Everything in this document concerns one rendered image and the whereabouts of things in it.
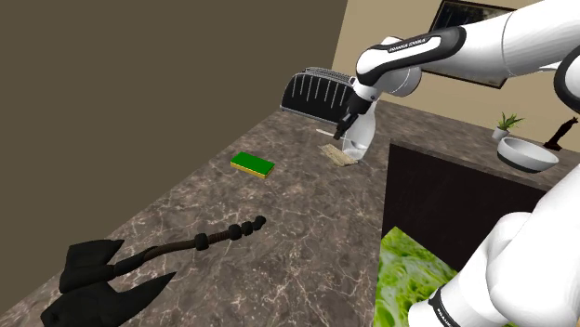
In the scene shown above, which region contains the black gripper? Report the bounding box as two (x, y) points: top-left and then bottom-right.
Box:
(333, 91), (374, 141)

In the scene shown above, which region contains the beige flat cracker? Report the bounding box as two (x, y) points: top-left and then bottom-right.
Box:
(318, 143), (359, 168)

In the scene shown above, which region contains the black and silver toaster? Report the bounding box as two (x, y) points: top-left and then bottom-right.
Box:
(279, 66), (359, 126)

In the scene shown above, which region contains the green and yellow sponge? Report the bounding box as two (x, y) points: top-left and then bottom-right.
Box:
(229, 150), (277, 180)

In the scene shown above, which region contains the small potted green plant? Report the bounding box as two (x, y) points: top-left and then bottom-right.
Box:
(491, 111), (526, 142)

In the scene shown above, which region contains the green patterned robot stand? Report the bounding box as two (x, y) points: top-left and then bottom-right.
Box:
(371, 226), (520, 327)

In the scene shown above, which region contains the white bowl with dark rim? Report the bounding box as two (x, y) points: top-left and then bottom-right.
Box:
(496, 137), (560, 175)

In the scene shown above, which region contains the black figure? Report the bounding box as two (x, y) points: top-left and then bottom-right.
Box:
(542, 116), (580, 152)

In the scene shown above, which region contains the black axe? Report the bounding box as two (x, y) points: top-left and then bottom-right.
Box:
(39, 215), (268, 327)

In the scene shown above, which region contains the dark framed wall picture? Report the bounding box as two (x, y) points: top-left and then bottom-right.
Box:
(421, 0), (518, 90)

